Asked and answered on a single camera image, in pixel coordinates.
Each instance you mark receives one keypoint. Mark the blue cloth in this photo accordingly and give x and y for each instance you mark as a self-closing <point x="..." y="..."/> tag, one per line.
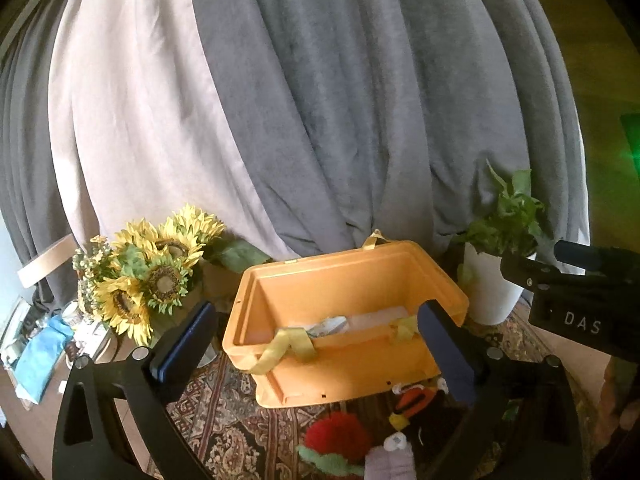
<point x="37" y="362"/>

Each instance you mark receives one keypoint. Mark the orange plastic storage crate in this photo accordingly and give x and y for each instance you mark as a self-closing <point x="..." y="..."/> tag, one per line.
<point x="308" y="385"/>

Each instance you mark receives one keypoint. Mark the black mouse plush toy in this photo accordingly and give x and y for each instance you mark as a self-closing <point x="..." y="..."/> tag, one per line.
<point x="428" y="420"/>

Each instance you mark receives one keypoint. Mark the sunflower bouquet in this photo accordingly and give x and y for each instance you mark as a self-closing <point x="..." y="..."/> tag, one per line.
<point x="136" y="281"/>

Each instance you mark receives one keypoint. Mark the lavender plush towel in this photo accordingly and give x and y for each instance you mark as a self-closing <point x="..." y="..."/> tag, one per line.
<point x="390" y="465"/>

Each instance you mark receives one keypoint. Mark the green potted plant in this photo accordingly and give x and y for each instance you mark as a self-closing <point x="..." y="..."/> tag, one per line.
<point x="512" y="227"/>

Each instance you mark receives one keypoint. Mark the right human hand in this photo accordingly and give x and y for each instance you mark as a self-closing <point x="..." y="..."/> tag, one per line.
<point x="616" y="409"/>

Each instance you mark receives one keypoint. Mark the grey ribbed vase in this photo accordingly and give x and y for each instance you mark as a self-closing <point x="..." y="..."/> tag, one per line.
<point x="211" y="290"/>

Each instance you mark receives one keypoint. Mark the white plant pot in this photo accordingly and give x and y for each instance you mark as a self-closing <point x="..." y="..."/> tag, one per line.
<point x="492" y="298"/>

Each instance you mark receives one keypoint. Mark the white pink curtain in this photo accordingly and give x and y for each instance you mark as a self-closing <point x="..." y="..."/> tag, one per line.
<point x="136" y="124"/>

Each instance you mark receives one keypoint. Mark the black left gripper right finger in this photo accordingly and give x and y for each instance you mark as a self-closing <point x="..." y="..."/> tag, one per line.
<point x="543" y="441"/>

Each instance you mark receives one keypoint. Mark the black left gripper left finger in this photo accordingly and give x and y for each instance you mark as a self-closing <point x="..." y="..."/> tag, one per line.
<point x="90" y="441"/>

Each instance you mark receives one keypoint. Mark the light blue soft book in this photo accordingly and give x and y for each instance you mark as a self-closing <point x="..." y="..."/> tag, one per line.
<point x="327" y="327"/>

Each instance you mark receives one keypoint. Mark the patterned oriental rug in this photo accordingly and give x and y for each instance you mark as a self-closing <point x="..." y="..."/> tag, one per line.
<point x="235" y="438"/>

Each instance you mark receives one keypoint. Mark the red fluffy strawberry plush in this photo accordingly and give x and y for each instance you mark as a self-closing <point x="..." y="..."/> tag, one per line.
<point x="337" y="446"/>

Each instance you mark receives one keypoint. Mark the white device on floor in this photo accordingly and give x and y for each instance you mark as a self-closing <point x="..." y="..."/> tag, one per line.
<point x="91" y="337"/>

